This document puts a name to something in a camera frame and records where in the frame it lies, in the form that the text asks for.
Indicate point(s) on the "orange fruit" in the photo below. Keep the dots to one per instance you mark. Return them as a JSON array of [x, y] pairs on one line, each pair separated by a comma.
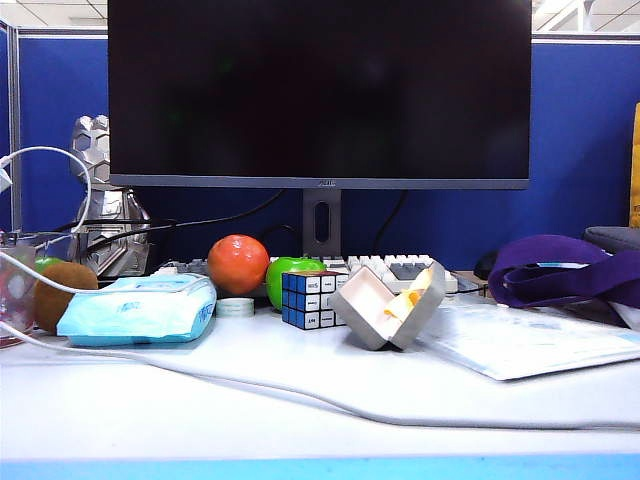
[[237, 265]]

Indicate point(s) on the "large green apple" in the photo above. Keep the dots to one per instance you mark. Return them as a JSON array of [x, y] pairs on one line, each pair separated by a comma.
[[275, 285]]

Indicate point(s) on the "rubik's cube with printed stickers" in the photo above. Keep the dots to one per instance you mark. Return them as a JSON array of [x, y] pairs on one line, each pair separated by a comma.
[[300, 300]]

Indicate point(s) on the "white tape roll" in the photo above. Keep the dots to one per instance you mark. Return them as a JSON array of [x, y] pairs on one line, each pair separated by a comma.
[[235, 307]]

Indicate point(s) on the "grey cushion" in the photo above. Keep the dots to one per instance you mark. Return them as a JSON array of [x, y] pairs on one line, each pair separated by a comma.
[[615, 237]]

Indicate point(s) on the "metal partition post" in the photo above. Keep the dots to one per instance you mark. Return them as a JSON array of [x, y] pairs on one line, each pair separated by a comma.
[[15, 125]]

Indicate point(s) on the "yellow cleaning cloth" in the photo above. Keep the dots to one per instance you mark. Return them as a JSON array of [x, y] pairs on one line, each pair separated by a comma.
[[412, 298]]

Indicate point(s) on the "brown kiwi fruit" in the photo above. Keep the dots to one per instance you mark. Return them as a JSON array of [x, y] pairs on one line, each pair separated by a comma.
[[50, 305]]

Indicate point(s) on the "yellow box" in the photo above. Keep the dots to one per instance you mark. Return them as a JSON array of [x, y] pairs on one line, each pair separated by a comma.
[[635, 165]]

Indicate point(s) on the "black computer monitor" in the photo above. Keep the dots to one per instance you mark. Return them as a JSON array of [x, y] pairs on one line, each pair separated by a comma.
[[320, 90]]

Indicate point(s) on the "white charger plug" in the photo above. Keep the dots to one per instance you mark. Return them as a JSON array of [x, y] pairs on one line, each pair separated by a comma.
[[4, 180]]

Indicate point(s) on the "grey suede glasses case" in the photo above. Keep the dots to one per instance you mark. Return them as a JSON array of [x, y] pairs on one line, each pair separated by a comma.
[[425, 310]]

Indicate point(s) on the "silver geometric figurine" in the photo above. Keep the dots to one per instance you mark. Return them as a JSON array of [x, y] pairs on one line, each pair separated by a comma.
[[107, 210]]

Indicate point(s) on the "white and grey keyboard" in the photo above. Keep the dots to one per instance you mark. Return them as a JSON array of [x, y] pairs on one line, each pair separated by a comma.
[[380, 264]]

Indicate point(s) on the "black computer mouse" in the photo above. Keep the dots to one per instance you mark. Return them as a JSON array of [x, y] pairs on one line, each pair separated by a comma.
[[484, 266]]

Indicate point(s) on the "clear cup with red print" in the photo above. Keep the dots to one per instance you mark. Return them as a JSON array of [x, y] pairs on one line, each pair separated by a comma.
[[15, 290]]

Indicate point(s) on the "small green apple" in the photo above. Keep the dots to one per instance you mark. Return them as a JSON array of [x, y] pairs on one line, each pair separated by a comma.
[[46, 264]]

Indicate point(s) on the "light blue tissue pack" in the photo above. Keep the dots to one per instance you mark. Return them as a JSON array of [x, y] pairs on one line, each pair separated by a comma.
[[135, 315]]

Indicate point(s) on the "grey monitor stand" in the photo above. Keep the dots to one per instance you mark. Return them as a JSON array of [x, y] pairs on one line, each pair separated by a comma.
[[310, 240]]

